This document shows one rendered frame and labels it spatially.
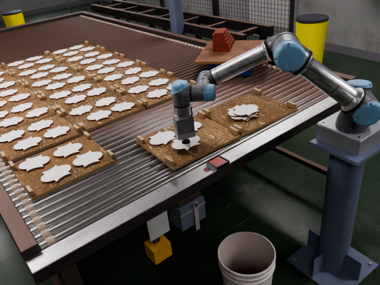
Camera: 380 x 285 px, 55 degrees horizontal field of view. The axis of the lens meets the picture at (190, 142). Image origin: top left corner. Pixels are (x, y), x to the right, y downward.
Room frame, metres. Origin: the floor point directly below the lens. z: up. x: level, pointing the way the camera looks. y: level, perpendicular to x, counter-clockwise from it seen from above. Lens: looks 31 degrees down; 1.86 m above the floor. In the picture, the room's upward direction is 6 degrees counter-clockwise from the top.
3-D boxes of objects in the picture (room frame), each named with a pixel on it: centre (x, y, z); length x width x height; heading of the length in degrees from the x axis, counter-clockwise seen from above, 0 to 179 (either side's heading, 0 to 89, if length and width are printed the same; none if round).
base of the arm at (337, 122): (1.52, -0.78, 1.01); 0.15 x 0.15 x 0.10
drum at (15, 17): (8.10, 3.37, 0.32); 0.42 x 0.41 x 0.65; 33
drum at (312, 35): (4.83, -1.74, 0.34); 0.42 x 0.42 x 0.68
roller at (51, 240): (1.55, -0.21, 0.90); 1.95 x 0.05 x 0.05; 125
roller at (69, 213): (1.63, -0.16, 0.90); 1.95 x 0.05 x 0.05; 125
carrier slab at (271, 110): (1.85, -0.35, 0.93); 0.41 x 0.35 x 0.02; 121
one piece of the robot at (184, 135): (1.53, 0.02, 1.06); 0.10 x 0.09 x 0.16; 14
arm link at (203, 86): (1.52, -0.08, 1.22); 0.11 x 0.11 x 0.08; 80
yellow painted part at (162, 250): (1.16, 0.19, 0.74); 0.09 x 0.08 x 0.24; 125
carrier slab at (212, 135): (1.62, 0.01, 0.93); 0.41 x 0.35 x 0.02; 123
